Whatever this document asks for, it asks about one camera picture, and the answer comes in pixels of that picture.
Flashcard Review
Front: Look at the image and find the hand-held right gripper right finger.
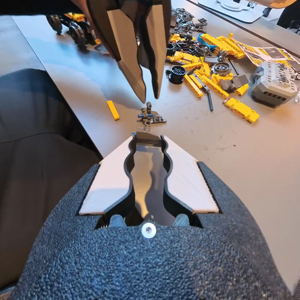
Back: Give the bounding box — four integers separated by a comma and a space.
160, 135, 220, 215

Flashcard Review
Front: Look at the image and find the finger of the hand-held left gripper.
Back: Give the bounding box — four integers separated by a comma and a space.
138, 4, 168, 100
107, 9, 147, 104

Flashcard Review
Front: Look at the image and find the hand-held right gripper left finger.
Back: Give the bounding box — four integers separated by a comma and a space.
78, 135, 137, 215

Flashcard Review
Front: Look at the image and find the short yellow toy beam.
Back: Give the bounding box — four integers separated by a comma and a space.
107, 100, 120, 121

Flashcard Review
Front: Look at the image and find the small grey toy connector piece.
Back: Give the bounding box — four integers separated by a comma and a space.
132, 127, 163, 148

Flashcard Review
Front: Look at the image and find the grey toy plate with blue pins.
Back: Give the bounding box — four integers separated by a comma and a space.
137, 102, 167, 126

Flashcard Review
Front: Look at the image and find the grey desk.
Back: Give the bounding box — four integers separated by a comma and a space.
12, 0, 300, 291

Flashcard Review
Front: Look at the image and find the yellow toy vehicle model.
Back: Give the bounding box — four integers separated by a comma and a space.
46, 13, 110, 53

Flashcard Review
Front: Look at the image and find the black spoked toy wheel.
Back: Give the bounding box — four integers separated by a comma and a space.
168, 65, 187, 84

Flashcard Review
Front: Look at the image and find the blue curved toy panel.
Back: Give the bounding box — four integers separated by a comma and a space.
197, 33, 217, 51

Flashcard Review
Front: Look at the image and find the grey toy wheel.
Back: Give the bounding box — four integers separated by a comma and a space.
196, 43, 210, 57
214, 62, 231, 76

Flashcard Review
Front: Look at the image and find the grey curved toy fender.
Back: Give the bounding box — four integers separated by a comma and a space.
203, 55, 220, 66

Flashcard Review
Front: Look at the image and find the pile of yellow toy beams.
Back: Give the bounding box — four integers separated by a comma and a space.
165, 33, 250, 99

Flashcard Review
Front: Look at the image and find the white monitor stand base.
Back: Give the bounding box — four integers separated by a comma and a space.
198, 0, 263, 23

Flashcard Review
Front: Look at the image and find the grey toy panel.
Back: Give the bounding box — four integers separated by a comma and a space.
220, 75, 249, 92

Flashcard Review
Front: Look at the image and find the long yellow holed toy block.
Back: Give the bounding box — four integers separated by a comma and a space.
223, 98, 260, 124

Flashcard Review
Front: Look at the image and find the tan cardboard box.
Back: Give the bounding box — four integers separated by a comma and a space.
246, 0, 291, 7

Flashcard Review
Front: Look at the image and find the grey toy hub block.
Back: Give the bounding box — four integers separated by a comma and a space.
251, 60, 300, 109

